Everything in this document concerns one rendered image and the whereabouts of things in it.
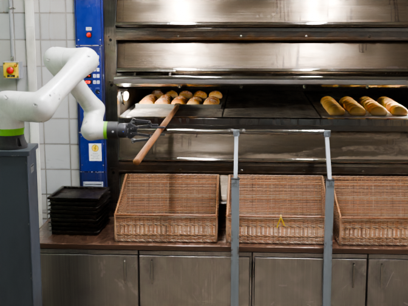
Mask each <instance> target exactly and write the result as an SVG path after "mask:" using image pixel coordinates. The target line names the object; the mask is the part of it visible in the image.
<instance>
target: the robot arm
mask: <svg viewBox="0 0 408 306"><path fill-rule="evenodd" d="M43 62H44V65H45V67H46V68H47V69H48V70H49V72H50V73H51V74H52V75H53V76H54V77H53V78H52V79H51V80H50V81H49V82H48V83H47V84H45V85H44V86H43V87H42V88H40V89H39V90H37V91H36V92H21V91H10V90H7V91H2V92H0V150H17V149H24V148H27V147H28V143H27V142H26V140H25V137H24V129H25V122H34V123H43V122H46V121H48V120H50V119H51V118H52V117H53V115H54V113H55V111H56V110H57V108H58V107H59V105H60V104H61V103H62V102H63V100H64V99H65V97H67V95H68V94H69V93H71V94H72V95H73V96H74V98H75V99H76V100H77V102H78V103H79V104H80V106H81V107H82V109H83V111H84V118H83V123H82V126H81V134H82V136H83V137H84V138H85V139H86V140H89V141H94V140H102V139H114V140H118V139H119V137H120V138H130V139H131V141H132V143H135V142H140V141H148V140H149V139H150V138H151V137H152V135H153V134H154V133H152V134H144V133H139V132H137V129H139V128H148V127H151V128H165V127H166V126H158V124H152V123H151V121H150V120H139V119H135V118H132V119H131V122H129V123H119V122H118V121H103V117H104V113H105V106H104V104H103V103H102V102H101V101H100V100H99V99H98V98H97V97H96V96H95V95H94V93H93V92H92V91H91V90H90V89H89V87H88V86H87V84H86V83H85V81H84V80H83V79H84V78H85V77H87V76H88V75H89V74H91V73H92V72H93V71H94V70H95V69H96V68H97V67H98V62H99V60H98V55H97V54H96V52H95V51H94V50H92V49H90V48H88V47H81V48H64V47H51V48H49V49H48V50H46V52H45V54H44V56H43ZM135 122H139V123H149V124H145V125H140V126H136V125H135V124H133V123H135ZM136 135H139V136H143V137H148V138H140V139H134V138H133V137H134V136H136Z"/></svg>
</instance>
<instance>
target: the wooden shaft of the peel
mask: <svg viewBox="0 0 408 306"><path fill-rule="evenodd" d="M178 109H179V106H178V105H175V106H174V108H173V109H172V111H170V113H169V114H168V116H167V117H166V118H165V119H164V120H163V122H162V123H161V125H160V126H167V125H168V123H169V122H170V120H171V119H172V117H173V116H174V115H175V113H176V112H177V111H178ZM163 130H164V128H158V129H157V130H156V131H155V132H154V134H153V135H152V137H151V138H150V139H149V140H148V142H147V143H146V144H145V145H144V147H143V148H142V149H141V151H140V152H139V153H138V155H137V156H136V157H135V158H134V160H133V164H134V165H139V164H140V163H141V161H142V160H143V159H144V157H145V155H146V154H147V153H148V151H149V150H150V148H151V147H152V145H153V144H154V143H155V141H156V140H157V139H158V137H159V136H160V134H161V133H162V132H163Z"/></svg>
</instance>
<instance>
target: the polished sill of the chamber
mask: <svg viewBox="0 0 408 306"><path fill-rule="evenodd" d="M132 118H135V119H139V120H150V121H151V123H152V124H161V123H162V122H163V120H164V119H165V118H166V117H118V122H119V123H129V122H131V119H132ZM133 124H149V123H139V122H135V123H133ZM168 124H182V125H266V126H408V118H296V117H172V119H171V120H170V122H169V123H168Z"/></svg>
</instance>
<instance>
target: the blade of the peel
mask: <svg viewBox="0 0 408 306"><path fill-rule="evenodd" d="M222 103H223V102H222V101H220V103H219V104H180V108H181V109H221V107H222ZM174 105H175V104H139V103H137V104H135V108H164V109H173V108H174Z"/></svg>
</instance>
